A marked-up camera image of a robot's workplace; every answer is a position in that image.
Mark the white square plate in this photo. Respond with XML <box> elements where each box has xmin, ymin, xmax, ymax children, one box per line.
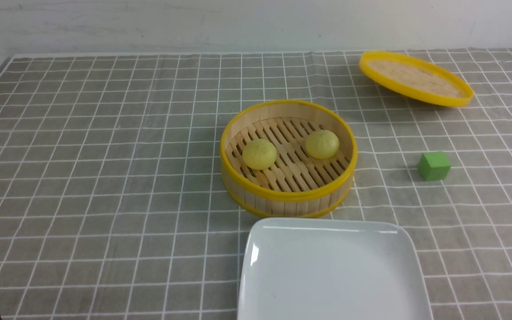
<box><xmin>236</xmin><ymin>217</ymin><xmax>433</xmax><ymax>320</ymax></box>

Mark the yellow steamed bun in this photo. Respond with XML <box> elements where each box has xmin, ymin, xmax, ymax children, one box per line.
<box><xmin>304</xmin><ymin>130</ymin><xmax>340</xmax><ymax>160</ymax></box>
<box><xmin>242</xmin><ymin>139</ymin><xmax>278</xmax><ymax>170</ymax></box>

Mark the grey checked tablecloth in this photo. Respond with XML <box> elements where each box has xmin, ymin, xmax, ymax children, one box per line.
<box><xmin>0</xmin><ymin>48</ymin><xmax>512</xmax><ymax>320</ymax></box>

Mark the bamboo steamer basket yellow rim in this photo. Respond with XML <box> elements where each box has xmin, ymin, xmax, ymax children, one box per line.
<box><xmin>220</xmin><ymin>100</ymin><xmax>358</xmax><ymax>217</ymax></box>

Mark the yellow-rimmed bamboo steamer lid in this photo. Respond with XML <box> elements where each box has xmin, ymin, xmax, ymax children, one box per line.
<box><xmin>358</xmin><ymin>51</ymin><xmax>475</xmax><ymax>108</ymax></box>

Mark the green cube block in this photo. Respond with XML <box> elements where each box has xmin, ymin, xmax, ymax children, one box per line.
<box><xmin>418</xmin><ymin>151</ymin><xmax>452</xmax><ymax>181</ymax></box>

